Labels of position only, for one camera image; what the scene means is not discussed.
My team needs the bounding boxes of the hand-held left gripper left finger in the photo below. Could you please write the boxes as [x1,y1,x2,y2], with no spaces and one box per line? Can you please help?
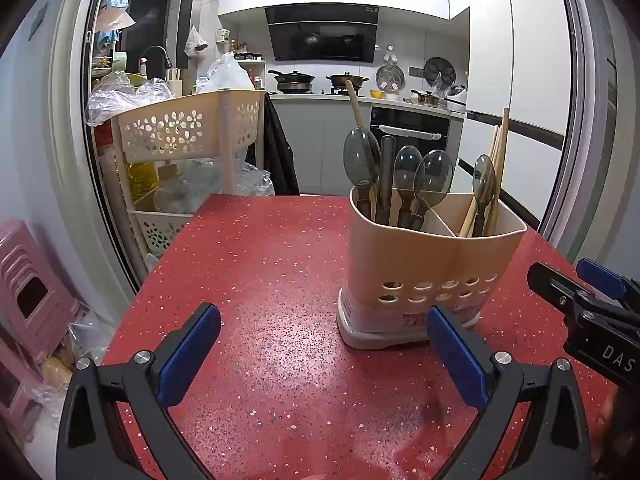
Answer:
[56,302,222,480]

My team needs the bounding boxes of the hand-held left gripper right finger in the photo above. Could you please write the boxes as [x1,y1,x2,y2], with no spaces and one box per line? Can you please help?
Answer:
[426,304,593,480]

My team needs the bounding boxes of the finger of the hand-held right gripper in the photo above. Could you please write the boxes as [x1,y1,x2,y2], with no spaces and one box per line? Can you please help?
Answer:
[576,258,640,313]
[527,261,591,313]

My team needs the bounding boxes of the beige plastic utensil holder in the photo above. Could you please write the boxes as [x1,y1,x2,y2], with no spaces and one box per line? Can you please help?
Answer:
[337,186,528,351]

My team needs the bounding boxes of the plastic bag with food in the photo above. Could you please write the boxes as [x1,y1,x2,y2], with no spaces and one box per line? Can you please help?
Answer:
[67,310,116,366]

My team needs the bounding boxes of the clear plastic bags in rack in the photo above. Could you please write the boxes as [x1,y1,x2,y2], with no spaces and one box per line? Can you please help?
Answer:
[155,157,276,213]

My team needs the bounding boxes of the pink plastic stool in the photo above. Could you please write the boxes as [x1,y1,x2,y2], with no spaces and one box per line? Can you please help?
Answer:
[0,320,51,442]
[0,220,88,361]

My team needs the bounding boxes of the yellow oil bottle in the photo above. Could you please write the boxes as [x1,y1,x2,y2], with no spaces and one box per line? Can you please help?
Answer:
[125,160,161,201]

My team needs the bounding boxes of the white refrigerator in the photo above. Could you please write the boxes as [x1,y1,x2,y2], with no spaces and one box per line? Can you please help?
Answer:
[457,0,573,231]

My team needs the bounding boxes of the white rice cooker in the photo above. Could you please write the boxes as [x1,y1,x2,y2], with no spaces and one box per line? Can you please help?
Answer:
[445,85,468,113]

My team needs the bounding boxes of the black built-in oven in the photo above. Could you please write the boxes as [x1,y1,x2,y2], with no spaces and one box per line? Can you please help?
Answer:
[370,106,451,161]

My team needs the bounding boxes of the black hanging jacket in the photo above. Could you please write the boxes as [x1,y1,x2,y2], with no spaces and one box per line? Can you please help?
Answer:
[260,94,301,196]

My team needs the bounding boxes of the beige plastic storage rack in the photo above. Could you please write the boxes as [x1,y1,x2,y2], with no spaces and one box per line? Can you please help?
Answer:
[110,89,266,261]

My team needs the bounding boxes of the black multi-hole pan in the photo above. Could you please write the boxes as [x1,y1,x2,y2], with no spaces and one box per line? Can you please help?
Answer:
[424,56,457,88]

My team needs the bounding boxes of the grey base cabinets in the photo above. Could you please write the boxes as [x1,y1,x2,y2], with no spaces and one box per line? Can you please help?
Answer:
[270,96,373,196]

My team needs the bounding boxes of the round metal strainer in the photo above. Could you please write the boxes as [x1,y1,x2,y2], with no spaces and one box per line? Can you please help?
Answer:
[376,64,406,92]

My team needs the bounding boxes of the clear crumpled plastic bags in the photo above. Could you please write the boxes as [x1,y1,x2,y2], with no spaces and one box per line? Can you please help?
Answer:
[86,71,173,127]

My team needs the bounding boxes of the white plastic bag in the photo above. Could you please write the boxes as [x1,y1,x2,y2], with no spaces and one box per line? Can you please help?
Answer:
[195,51,256,93]

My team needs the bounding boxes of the brown cooking pot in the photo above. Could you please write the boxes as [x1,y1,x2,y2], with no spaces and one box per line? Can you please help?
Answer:
[326,71,370,92]

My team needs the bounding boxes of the black wok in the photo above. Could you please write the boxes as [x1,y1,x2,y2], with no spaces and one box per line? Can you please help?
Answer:
[267,70,317,93]

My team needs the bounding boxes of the white seasoning rack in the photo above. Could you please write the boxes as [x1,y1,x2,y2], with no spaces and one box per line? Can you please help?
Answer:
[232,42,268,88]

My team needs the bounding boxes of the black kitchen faucet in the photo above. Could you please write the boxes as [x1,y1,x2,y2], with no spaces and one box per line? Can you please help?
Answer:
[137,45,173,78]

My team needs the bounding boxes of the hanging plastic bag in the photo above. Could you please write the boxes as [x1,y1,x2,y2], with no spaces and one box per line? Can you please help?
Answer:
[184,25,208,59]

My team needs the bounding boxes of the black range hood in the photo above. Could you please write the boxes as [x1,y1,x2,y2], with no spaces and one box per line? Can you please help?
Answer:
[264,4,379,64]

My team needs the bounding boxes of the dark wall switch panel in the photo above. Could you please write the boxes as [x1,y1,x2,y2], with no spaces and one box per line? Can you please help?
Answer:
[27,2,49,41]

